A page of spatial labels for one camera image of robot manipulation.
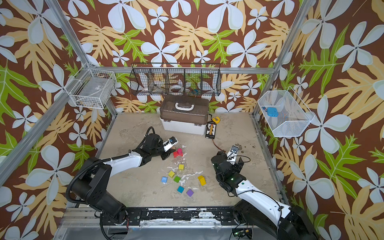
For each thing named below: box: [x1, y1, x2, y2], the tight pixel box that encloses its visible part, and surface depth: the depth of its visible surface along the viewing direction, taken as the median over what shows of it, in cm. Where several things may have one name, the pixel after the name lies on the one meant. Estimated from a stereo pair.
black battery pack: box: [205, 121, 217, 139], surface depth 110 cm
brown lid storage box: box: [159, 94, 210, 135], surface depth 98 cm
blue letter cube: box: [161, 176, 168, 184], surface depth 88 cm
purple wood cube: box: [186, 188, 194, 197], surface depth 84 cm
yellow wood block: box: [197, 175, 207, 186], surface depth 87 cm
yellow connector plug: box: [212, 116, 221, 124], surface depth 117 cm
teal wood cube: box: [177, 185, 185, 194], surface depth 86 cm
